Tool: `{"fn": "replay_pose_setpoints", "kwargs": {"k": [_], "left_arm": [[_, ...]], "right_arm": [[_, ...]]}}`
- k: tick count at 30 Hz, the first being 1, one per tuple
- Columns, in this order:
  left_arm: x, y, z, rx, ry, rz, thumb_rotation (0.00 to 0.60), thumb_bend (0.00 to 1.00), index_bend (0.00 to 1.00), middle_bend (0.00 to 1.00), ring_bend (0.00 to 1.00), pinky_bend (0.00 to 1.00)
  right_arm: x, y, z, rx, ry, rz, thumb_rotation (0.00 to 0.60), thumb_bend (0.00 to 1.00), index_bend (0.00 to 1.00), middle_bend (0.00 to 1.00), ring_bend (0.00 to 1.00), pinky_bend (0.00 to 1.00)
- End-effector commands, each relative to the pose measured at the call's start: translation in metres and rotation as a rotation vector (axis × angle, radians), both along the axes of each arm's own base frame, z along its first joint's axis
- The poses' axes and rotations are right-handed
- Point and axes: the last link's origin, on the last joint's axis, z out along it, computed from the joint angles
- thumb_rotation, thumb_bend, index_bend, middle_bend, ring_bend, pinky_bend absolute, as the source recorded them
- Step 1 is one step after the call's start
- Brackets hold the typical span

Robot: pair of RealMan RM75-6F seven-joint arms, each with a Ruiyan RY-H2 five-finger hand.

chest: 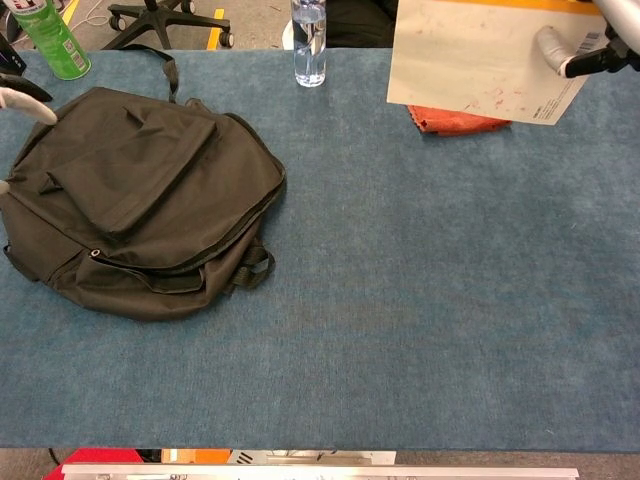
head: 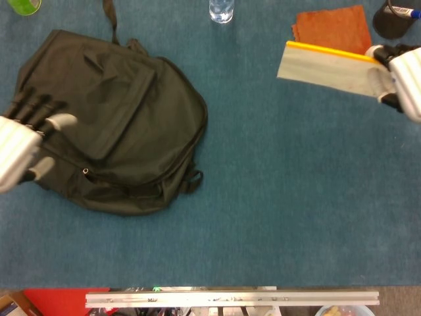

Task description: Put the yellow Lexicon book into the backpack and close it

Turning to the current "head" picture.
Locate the black mesh pen holder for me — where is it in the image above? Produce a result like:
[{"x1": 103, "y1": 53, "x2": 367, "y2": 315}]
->
[{"x1": 372, "y1": 0, "x2": 421, "y2": 40}]

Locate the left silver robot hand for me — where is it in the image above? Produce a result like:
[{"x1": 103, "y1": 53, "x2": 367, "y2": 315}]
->
[{"x1": 0, "y1": 86, "x2": 79, "y2": 194}]

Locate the cardboard box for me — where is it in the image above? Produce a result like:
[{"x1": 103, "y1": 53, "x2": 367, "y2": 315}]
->
[{"x1": 0, "y1": 291, "x2": 39, "y2": 316}]

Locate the aluminium profile rail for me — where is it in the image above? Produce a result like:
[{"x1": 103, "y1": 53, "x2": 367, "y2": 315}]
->
[{"x1": 85, "y1": 290, "x2": 380, "y2": 309}]

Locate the pale plastic bowl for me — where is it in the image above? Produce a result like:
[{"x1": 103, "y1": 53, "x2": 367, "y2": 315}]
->
[{"x1": 314, "y1": 305, "x2": 376, "y2": 316}]

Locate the orange folded cloth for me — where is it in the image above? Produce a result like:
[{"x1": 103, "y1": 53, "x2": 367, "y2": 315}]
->
[{"x1": 291, "y1": 5, "x2": 373, "y2": 56}]

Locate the black fabric backpack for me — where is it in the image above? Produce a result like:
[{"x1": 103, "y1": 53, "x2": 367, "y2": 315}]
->
[{"x1": 9, "y1": 0, "x2": 209, "y2": 217}]

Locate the white yellow Lexicon book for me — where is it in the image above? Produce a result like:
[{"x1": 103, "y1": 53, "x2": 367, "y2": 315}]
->
[{"x1": 276, "y1": 40, "x2": 391, "y2": 99}]

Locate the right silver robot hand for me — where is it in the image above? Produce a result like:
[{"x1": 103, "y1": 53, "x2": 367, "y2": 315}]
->
[{"x1": 364, "y1": 43, "x2": 421, "y2": 124}]

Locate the blue capped marker pen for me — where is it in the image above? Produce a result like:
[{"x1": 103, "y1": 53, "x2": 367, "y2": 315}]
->
[{"x1": 393, "y1": 7, "x2": 421, "y2": 19}]

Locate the clear plastic water bottle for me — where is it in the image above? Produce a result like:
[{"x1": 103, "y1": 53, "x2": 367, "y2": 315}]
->
[{"x1": 209, "y1": 0, "x2": 235, "y2": 24}]

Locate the red box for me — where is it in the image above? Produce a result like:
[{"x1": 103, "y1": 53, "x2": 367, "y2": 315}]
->
[{"x1": 23, "y1": 288, "x2": 111, "y2": 316}]

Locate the blue felt table mat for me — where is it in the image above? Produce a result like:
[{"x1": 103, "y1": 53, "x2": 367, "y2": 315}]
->
[{"x1": 0, "y1": 0, "x2": 421, "y2": 290}]

